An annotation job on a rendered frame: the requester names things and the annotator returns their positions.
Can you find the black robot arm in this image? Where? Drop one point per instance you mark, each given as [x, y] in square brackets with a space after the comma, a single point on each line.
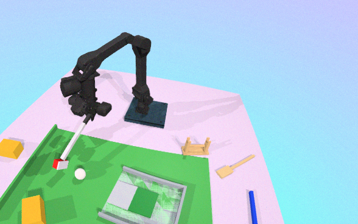
[91, 61]

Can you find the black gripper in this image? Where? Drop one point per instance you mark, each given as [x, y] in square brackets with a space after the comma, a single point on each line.
[102, 109]

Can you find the white golf ball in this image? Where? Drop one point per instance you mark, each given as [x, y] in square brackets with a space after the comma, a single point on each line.
[80, 174]

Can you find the orange-yellow block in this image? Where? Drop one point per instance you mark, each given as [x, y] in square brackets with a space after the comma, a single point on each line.
[33, 211]
[10, 148]

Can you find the blue rod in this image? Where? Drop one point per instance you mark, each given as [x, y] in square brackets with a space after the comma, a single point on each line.
[253, 209]

